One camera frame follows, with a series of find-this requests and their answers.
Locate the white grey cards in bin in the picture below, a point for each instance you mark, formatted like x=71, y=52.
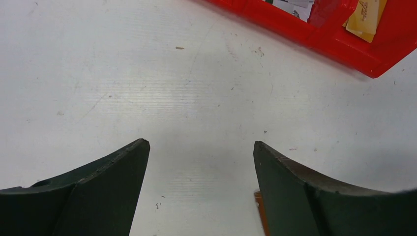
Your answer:
x=298, y=8

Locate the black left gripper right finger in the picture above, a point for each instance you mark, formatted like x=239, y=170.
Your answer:
x=300, y=201

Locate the red three-compartment plastic bin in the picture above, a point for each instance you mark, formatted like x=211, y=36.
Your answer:
x=325, y=32

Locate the brown leather card holder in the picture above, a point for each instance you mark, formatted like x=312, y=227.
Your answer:
x=261, y=210

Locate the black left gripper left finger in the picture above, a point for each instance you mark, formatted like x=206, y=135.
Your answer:
x=96, y=199

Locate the yellow card in bin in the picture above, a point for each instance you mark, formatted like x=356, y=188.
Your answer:
x=364, y=20

